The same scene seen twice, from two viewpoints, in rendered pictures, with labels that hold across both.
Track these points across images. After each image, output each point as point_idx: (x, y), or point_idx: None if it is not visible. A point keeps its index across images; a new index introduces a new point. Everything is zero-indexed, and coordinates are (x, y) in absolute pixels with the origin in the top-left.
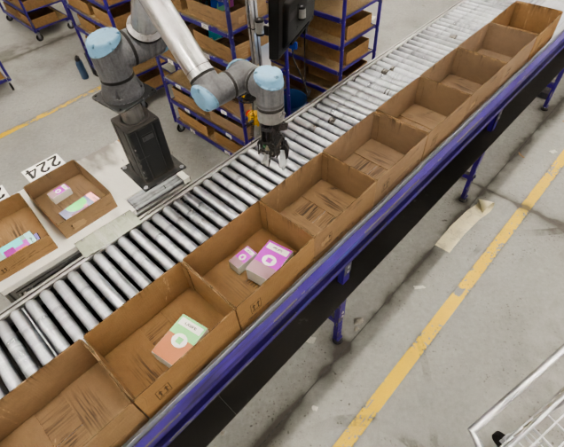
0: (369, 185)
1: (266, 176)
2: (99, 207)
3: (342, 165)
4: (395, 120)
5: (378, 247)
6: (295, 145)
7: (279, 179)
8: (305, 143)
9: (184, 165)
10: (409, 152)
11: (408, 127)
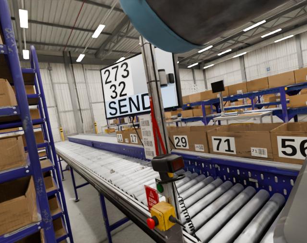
0: (286, 130)
1: (263, 226)
2: None
3: (278, 130)
4: (216, 128)
5: (291, 183)
6: (200, 203)
7: (266, 210)
8: (194, 198)
9: None
10: (247, 124)
11: (221, 127)
